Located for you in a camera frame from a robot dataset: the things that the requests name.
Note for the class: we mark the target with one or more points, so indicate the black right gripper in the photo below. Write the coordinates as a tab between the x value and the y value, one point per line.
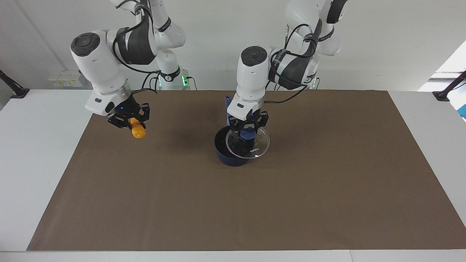
123	111

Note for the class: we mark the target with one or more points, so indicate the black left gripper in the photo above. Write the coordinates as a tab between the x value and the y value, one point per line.
251	118

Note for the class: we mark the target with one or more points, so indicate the yellow corn cob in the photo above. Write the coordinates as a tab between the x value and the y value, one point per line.
138	131

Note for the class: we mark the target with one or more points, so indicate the glass lid blue knob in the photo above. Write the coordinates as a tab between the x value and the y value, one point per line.
260	145

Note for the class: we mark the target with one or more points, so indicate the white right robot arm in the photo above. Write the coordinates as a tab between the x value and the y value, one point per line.
98	65

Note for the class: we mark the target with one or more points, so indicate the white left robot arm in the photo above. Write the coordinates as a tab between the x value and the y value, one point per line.
251	76

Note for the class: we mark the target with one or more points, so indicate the dark blue saucepan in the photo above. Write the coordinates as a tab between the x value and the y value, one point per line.
226	157

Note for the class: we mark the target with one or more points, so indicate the brown table mat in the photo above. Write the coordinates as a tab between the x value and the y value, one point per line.
255	203

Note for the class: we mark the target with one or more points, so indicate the black clamp stand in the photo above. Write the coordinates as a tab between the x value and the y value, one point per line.
442	95
16	91

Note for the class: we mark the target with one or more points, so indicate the blue object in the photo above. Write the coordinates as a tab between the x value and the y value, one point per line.
463	109

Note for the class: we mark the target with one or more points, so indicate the white wall socket strip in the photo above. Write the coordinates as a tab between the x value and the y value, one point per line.
65	80

